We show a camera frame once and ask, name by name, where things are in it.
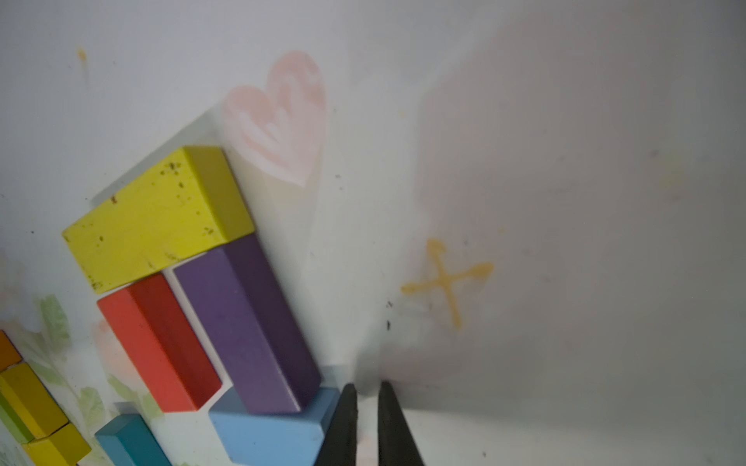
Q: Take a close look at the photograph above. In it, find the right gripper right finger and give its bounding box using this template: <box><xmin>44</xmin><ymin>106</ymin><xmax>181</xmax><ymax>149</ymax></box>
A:
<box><xmin>378</xmin><ymin>381</ymin><xmax>425</xmax><ymax>466</ymax></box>

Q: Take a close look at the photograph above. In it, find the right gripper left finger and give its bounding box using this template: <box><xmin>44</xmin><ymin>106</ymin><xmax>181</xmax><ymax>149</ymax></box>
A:
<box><xmin>315</xmin><ymin>384</ymin><xmax>357</xmax><ymax>466</ymax></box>

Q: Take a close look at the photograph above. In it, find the light blue block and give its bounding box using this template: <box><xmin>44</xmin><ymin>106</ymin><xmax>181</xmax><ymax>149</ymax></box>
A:
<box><xmin>209</xmin><ymin>388</ymin><xmax>340</xmax><ymax>466</ymax></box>

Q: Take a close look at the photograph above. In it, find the purple block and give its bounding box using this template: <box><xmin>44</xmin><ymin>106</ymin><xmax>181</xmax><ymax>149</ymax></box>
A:
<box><xmin>174</xmin><ymin>234</ymin><xmax>322</xmax><ymax>415</ymax></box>

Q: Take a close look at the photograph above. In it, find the teal block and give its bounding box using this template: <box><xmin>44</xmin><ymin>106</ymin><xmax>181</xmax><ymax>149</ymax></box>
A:
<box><xmin>94</xmin><ymin>414</ymin><xmax>171</xmax><ymax>466</ymax></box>

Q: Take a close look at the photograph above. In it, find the red block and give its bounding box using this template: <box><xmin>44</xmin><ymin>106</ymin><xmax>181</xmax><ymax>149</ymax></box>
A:
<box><xmin>97</xmin><ymin>273</ymin><xmax>223</xmax><ymax>413</ymax></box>

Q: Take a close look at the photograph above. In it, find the yellow block crosswise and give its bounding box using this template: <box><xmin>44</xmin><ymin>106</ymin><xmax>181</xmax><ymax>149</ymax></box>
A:
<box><xmin>23</xmin><ymin>423</ymin><xmax>92</xmax><ymax>466</ymax></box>

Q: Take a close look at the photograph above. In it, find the yellow-green block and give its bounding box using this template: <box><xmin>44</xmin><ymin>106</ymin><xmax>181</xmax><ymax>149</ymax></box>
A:
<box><xmin>62</xmin><ymin>146</ymin><xmax>256</xmax><ymax>294</ymax></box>

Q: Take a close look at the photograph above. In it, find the short yellow block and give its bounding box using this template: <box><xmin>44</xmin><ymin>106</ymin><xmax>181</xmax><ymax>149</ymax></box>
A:
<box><xmin>1</xmin><ymin>363</ymin><xmax>69</xmax><ymax>439</ymax></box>

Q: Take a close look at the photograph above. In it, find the orange long block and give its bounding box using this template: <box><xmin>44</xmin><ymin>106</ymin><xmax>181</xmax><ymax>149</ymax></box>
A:
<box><xmin>0</xmin><ymin>330</ymin><xmax>23</xmax><ymax>372</ymax></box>

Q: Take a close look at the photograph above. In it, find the green block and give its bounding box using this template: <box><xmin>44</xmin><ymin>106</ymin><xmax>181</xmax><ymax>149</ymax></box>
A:
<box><xmin>0</xmin><ymin>395</ymin><xmax>35</xmax><ymax>445</ymax></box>

